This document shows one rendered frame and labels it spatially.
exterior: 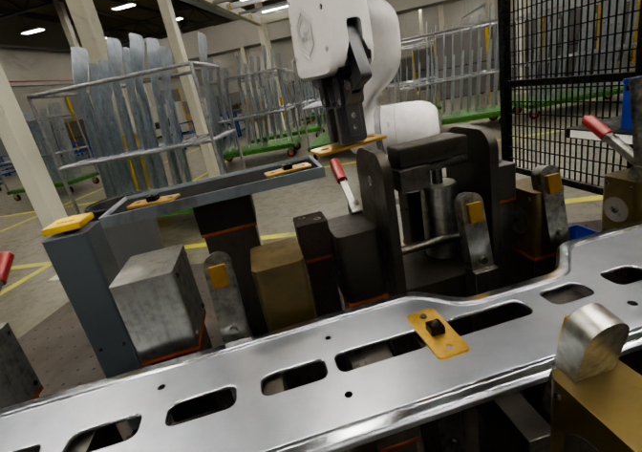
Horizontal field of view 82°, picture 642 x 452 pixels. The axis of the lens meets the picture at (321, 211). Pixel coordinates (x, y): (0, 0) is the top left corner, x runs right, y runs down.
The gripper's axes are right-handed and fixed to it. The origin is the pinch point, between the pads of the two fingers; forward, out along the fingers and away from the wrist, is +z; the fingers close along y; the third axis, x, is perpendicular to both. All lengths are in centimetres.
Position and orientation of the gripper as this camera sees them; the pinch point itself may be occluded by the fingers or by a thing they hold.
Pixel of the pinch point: (345, 122)
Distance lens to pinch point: 42.1
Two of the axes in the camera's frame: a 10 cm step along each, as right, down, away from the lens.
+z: 1.9, 9.2, 3.4
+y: 4.0, 2.5, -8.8
